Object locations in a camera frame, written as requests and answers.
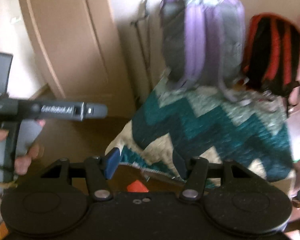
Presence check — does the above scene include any teal cream zigzag blanket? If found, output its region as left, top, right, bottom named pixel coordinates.
left=108, top=78, right=296, bottom=193

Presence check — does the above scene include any beige wardrobe door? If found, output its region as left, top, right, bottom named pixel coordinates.
left=19, top=0, right=136, bottom=118

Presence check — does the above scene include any black red backpack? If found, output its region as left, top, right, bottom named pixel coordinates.
left=242, top=12, right=300, bottom=106

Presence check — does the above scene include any purple grey backpack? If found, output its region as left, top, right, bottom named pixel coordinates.
left=160, top=0, right=245, bottom=102

